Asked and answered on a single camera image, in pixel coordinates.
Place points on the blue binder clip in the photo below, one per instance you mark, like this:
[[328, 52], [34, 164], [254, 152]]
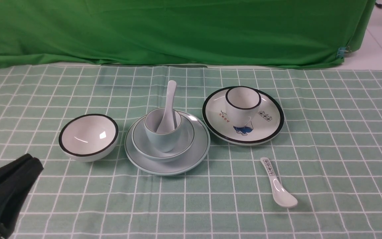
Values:
[[341, 52]]

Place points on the black rimmed white bowl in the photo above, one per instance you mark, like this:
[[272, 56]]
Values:
[[88, 138]]

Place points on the light blue bowl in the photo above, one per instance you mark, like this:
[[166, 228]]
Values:
[[142, 144]]

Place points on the plain white ceramic spoon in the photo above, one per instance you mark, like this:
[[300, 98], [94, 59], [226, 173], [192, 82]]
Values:
[[167, 123]]

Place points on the light blue plate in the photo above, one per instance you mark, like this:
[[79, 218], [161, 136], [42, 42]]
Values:
[[189, 160]]

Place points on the white spoon with print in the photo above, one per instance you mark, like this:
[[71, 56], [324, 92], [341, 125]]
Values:
[[280, 195]]

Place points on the black rimmed printed plate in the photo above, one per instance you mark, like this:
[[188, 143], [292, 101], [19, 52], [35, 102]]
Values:
[[263, 127]]

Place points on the light blue cup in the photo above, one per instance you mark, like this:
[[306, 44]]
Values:
[[166, 140]]

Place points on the black rimmed white cup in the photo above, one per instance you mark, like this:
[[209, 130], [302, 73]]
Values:
[[241, 105]]

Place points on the green backdrop cloth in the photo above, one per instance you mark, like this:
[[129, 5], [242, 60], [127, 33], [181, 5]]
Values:
[[299, 34]]

